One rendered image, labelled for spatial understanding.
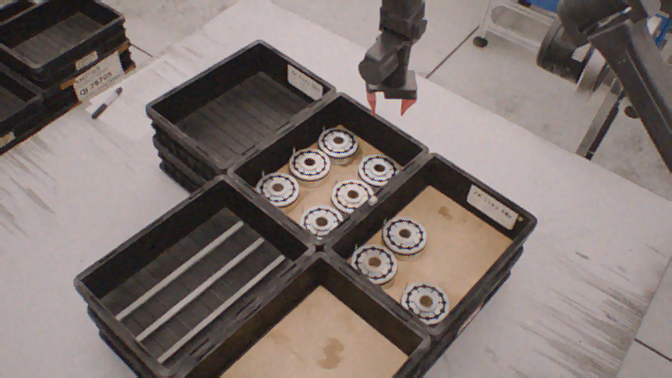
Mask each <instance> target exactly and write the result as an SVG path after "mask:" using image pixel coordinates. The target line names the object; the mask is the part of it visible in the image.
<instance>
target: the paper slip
mask: <svg viewBox="0 0 672 378"><path fill-rule="evenodd" d="M128 48H129V45H128V42H127V43H125V44H124V45H122V47H121V48H120V49H119V50H117V51H116V52H115V53H114V54H112V55H110V56H108V57H107V58H105V59H104V61H102V62H101V63H99V64H98V65H95V66H94V67H92V68H91V69H89V70H88V71H86V72H85V73H83V74H81V76H79V77H78V78H76V79H75V78H73V79H71V80H70V81H68V82H65V83H63V84H61V85H60V86H61V91H62V90H64V88H66V87H69V86H70V85H72V84H74V88H75V92H76V94H77V97H78V99H79V101H78V102H77V103H76V105H74V106H73V107H71V108H70V109H69V111H71V110H72V109H74V108H75V107H77V106H78V105H80V103H83V102H84V101H86V100H87V99H89V98H91V97H93V96H94V95H97V94H98V93H100V92H101V91H103V89H104V88H106V87H107V86H108V85H110V84H112V83H114V82H115V81H117V80H118V79H120V78H121V77H123V76H124V74H127V73H128V72H130V71H132V70H133V69H134V68H133V66H132V67H131V68H129V69H128V70H125V71H124V72H123V70H122V67H121V64H120V61H119V54H121V53H122V52H123V51H124V50H127V49H128Z"/></svg>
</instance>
